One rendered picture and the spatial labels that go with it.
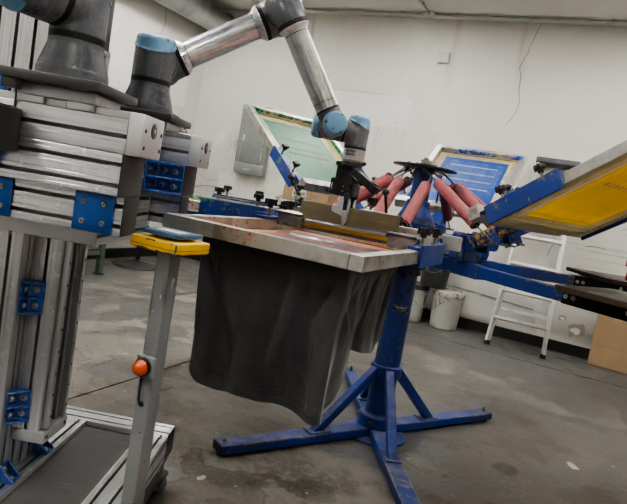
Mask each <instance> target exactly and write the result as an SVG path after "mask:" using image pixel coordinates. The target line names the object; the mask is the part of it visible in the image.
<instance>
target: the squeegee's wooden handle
mask: <svg viewBox="0 0 627 504"><path fill-rule="evenodd" d="M332 206H333V204H327V203H321V202H315V201H309V200H302V202H301V207H300V213H302V214H303V221H304V220H305V219H309V220H314V221H320V222H325V223H331V224H336V225H341V216H340V215H338V214H336V213H334V212H333V211H332V210H331V208H332ZM400 219H401V217H400V216H398V215H392V214H386V213H380V212H374V211H368V210H363V209H357V208H351V207H350V208H349V214H348V217H347V221H346V222H345V224H344V225H342V226H347V227H352V228H358V229H363V230H369V231H374V232H380V233H385V234H386V237H388V232H389V231H393V232H398V230H399V225H400Z"/></svg>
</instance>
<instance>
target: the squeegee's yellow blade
mask: <svg viewBox="0 0 627 504"><path fill-rule="evenodd" d="M302 225H304V226H310V227H315V228H320V229H325V230H331V231H336V232H341V233H346V234H352V235H357V236H362V237H368V238H373V239H378V240H383V241H387V240H388V237H383V236H378V235H372V234H367V233H362V232H356V231H351V230H346V229H340V228H335V227H329V226H324V225H319V224H313V223H308V222H304V221H303V223H302Z"/></svg>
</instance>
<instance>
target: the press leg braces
mask: <svg viewBox="0 0 627 504"><path fill-rule="evenodd" d="M377 372H378V368H377V367H375V366H373V365H372V366H371V367H370V368H369V369H368V370H367V371H366V372H365V373H364V374H363V375H362V376H361V377H360V378H359V379H358V380H357V381H356V382H355V383H354V384H353V385H352V386H351V387H350V388H349V389H348V390H347V391H346V392H345V393H344V394H343V395H342V396H341V397H340V398H339V399H338V400H337V401H336V402H335V403H334V404H333V405H332V406H331V407H330V408H329V409H328V410H327V411H326V412H325V413H324V414H323V415H322V421H321V424H320V425H318V426H309V427H303V429H305V430H306V431H307V432H309V433H310V434H311V435H315V434H323V433H331V431H330V430H329V429H328V428H326V427H327V426H328V425H329V424H330V423H331V422H332V421H333V420H334V419H335V418H336V417H337V416H338V415H339V414H340V413H341V412H342V411H343V410H344V409H345V408H346V407H347V406H348V405H349V404H350V403H351V402H352V401H353V400H354V399H355V398H356V397H358V399H359V400H363V401H367V397H368V391H369V386H370V383H371V382H372V381H373V380H374V379H375V378H376V377H377ZM398 382H399V383H400V385H401V386H402V388H403V389H404V391H405V392H406V394H407V395H408V397H409V398H410V400H411V401H412V403H413V404H414V406H415V407H416V409H417V410H418V412H419V413H420V414H415V415H414V416H415V417H417V418H419V419H421V420H422V421H428V420H436V419H438V418H437V417H435V416H433V415H432V414H431V413H430V411H429V410H428V408H427V407H426V405H425V403H424V402H423V400H422V399H421V397H420V396H419V394H418V393H417V391H416V389H415V388H414V386H413V385H412V383H411V382H410V380H409V379H408V377H407V376H406V374H405V372H404V371H403V369H402V372H401V377H400V379H399V380H398ZM384 388H385V417H386V450H384V449H381V453H382V455H383V457H384V460H385V462H390V463H397V464H402V462H401V460H400V458H399V456H398V454H397V428H396V401H395V382H394V372H393V371H385V377H384Z"/></svg>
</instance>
